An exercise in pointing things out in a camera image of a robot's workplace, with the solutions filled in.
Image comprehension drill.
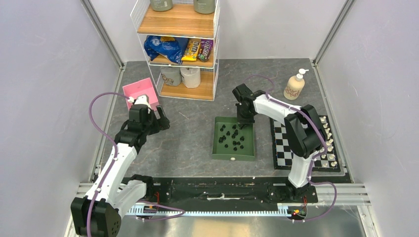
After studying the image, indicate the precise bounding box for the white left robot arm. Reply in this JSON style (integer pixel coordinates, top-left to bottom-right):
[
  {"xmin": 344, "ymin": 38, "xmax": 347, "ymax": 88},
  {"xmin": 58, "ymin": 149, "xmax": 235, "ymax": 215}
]
[{"xmin": 70, "ymin": 104, "xmax": 170, "ymax": 237}]

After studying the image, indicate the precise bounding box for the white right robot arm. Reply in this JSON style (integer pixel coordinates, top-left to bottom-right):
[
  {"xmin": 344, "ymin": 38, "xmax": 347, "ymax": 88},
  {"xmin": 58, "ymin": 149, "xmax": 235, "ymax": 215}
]
[{"xmin": 232, "ymin": 83, "xmax": 327, "ymax": 202}]

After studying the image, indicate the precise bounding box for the white chess pieces row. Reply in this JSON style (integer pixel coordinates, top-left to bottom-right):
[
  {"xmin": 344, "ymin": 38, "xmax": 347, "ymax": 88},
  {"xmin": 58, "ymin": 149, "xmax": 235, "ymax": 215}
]
[{"xmin": 320, "ymin": 116, "xmax": 338, "ymax": 170}]

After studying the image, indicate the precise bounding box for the pink plastic box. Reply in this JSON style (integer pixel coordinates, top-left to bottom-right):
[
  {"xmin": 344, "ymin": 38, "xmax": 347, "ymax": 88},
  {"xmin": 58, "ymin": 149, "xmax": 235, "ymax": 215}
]
[{"xmin": 123, "ymin": 78, "xmax": 159, "ymax": 111}]

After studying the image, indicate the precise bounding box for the green plastic tray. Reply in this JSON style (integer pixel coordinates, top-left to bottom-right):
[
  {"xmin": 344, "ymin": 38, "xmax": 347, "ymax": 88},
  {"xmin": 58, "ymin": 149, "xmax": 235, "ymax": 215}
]
[{"xmin": 212, "ymin": 117, "xmax": 255, "ymax": 161}]

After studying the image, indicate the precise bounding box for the grey patterned mug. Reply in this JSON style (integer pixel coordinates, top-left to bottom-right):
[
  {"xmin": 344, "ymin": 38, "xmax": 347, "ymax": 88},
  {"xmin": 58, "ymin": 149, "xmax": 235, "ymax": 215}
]
[{"xmin": 161, "ymin": 67, "xmax": 182, "ymax": 86}]

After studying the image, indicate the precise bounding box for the cream soap pump bottle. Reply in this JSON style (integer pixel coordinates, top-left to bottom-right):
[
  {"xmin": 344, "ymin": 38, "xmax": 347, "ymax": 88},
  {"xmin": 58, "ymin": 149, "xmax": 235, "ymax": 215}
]
[{"xmin": 284, "ymin": 69, "xmax": 309, "ymax": 100}]

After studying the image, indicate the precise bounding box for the white toilet paper roll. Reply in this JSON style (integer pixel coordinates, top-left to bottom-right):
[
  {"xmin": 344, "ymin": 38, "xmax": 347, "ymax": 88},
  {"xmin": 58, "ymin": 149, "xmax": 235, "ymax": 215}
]
[{"xmin": 180, "ymin": 67, "xmax": 201, "ymax": 88}]

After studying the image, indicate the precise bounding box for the brown candy bag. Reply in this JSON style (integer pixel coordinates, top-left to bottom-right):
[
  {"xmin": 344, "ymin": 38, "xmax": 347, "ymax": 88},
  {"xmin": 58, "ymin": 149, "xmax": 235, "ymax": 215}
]
[{"xmin": 197, "ymin": 39, "xmax": 213, "ymax": 62}]

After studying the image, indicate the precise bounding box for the blue snack bag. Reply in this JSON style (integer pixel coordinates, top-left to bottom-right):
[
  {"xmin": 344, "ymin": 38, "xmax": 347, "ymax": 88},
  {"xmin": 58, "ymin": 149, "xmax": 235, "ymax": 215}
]
[{"xmin": 144, "ymin": 35, "xmax": 189, "ymax": 64}]

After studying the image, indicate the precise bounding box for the yellow candy bag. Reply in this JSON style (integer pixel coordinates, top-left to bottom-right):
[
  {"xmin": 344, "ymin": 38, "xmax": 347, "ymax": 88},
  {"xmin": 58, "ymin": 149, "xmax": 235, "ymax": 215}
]
[{"xmin": 181, "ymin": 39, "xmax": 201, "ymax": 62}]

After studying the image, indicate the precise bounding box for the black and white chessboard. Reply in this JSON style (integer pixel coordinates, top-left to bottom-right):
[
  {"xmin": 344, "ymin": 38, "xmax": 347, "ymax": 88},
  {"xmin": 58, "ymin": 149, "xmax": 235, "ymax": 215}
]
[{"xmin": 270, "ymin": 119, "xmax": 341, "ymax": 172}]

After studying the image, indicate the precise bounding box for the green jar right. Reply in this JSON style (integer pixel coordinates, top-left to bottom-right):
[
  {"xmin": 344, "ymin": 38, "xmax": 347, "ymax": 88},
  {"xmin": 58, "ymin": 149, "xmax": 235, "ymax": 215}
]
[{"xmin": 193, "ymin": 0, "xmax": 215, "ymax": 14}]

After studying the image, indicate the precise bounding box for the green jar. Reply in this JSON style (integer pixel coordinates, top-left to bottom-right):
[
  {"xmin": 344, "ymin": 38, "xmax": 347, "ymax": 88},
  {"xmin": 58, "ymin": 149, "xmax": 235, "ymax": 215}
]
[
  {"xmin": 193, "ymin": 0, "xmax": 215, "ymax": 14},
  {"xmin": 150, "ymin": 0, "xmax": 173, "ymax": 12}
]

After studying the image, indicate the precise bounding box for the green jar left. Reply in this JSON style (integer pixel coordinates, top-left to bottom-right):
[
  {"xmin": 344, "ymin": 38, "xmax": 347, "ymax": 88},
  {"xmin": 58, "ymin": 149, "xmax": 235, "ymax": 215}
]
[{"xmin": 150, "ymin": 0, "xmax": 173, "ymax": 12}]

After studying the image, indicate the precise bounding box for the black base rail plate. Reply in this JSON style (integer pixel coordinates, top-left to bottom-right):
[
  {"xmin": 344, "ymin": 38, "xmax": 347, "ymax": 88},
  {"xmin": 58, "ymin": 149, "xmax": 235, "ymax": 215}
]
[{"xmin": 121, "ymin": 175, "xmax": 350, "ymax": 206}]

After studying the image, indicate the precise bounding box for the white wire wooden shelf rack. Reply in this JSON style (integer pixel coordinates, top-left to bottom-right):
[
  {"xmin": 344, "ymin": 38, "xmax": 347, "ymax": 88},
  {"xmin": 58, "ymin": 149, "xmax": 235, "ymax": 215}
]
[{"xmin": 130, "ymin": 0, "xmax": 220, "ymax": 101}]

